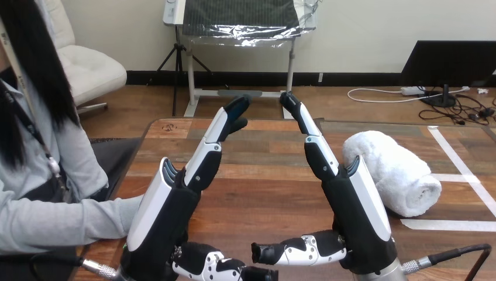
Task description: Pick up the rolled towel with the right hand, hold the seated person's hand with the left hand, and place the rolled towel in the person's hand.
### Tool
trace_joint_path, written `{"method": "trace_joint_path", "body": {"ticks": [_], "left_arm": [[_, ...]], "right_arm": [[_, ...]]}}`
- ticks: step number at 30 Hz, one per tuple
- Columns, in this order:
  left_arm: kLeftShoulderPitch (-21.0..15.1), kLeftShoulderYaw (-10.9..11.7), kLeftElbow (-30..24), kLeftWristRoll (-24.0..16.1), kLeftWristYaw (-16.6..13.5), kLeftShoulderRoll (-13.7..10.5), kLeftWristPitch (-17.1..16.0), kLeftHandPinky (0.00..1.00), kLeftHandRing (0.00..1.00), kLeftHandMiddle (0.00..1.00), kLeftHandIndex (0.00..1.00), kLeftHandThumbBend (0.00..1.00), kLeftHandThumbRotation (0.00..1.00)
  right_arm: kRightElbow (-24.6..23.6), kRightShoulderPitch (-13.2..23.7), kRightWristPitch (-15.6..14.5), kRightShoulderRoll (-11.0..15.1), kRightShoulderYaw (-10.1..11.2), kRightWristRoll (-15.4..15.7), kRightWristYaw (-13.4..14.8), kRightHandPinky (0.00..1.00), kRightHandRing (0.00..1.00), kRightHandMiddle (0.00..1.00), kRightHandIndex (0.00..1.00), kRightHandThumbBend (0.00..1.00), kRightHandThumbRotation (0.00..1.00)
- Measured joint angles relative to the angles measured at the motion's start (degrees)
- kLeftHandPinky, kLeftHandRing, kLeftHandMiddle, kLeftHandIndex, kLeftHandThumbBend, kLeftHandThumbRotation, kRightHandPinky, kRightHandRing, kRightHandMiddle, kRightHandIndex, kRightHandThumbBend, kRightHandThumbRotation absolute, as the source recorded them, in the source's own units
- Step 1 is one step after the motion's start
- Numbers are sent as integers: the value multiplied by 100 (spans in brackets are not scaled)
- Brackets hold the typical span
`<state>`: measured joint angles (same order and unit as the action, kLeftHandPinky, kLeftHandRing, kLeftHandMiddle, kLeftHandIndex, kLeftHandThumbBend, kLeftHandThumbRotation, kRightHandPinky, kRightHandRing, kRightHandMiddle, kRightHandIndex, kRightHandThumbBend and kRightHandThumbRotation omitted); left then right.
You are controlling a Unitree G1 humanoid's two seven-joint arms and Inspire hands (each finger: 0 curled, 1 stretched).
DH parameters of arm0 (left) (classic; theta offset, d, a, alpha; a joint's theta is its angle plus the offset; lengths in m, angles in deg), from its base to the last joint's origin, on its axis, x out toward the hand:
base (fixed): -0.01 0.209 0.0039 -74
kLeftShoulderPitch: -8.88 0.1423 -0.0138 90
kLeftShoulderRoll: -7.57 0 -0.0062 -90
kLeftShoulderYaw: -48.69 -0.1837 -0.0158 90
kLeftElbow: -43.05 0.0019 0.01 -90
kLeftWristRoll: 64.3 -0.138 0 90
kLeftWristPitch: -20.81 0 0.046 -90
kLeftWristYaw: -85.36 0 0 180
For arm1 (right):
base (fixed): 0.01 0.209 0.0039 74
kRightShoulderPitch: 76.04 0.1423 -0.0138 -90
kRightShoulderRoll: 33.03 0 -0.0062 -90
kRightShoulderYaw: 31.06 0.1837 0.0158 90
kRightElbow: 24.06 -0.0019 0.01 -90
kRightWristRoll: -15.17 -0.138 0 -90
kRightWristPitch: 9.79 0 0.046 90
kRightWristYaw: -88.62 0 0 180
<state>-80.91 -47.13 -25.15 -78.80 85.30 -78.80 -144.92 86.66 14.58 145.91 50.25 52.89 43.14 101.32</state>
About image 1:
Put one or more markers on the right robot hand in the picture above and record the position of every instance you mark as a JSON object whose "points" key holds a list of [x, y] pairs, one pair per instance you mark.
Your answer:
{"points": [[356, 217]]}

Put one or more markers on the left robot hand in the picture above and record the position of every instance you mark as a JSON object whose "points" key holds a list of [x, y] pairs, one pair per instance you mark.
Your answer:
{"points": [[162, 217]]}

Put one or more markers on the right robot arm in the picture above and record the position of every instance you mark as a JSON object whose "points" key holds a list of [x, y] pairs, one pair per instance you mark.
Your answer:
{"points": [[381, 276]]}

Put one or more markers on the person's forearm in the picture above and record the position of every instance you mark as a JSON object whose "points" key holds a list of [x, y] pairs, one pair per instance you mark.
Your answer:
{"points": [[58, 223]]}

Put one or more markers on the rolled white towel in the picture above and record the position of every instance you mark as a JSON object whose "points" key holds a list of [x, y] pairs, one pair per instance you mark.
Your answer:
{"points": [[399, 174]]}

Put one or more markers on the white power strip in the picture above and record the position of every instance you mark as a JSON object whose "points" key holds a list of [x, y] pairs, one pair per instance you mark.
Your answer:
{"points": [[412, 90]]}

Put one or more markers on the foil sheet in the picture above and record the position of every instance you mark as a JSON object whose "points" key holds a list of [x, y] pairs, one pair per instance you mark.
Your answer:
{"points": [[248, 33]]}

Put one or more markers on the black tripod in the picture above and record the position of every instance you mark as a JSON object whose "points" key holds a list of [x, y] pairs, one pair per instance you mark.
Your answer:
{"points": [[177, 58]]}

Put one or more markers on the white cushioned chair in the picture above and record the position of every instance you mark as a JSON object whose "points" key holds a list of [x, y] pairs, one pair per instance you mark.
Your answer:
{"points": [[87, 71]]}

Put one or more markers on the person's body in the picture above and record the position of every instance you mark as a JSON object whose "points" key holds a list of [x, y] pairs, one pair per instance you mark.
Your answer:
{"points": [[35, 116]]}

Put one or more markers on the dark screen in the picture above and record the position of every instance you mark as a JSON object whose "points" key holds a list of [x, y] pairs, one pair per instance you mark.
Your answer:
{"points": [[449, 62]]}

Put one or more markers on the white desk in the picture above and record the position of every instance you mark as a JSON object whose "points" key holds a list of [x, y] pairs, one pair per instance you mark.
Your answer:
{"points": [[192, 77]]}

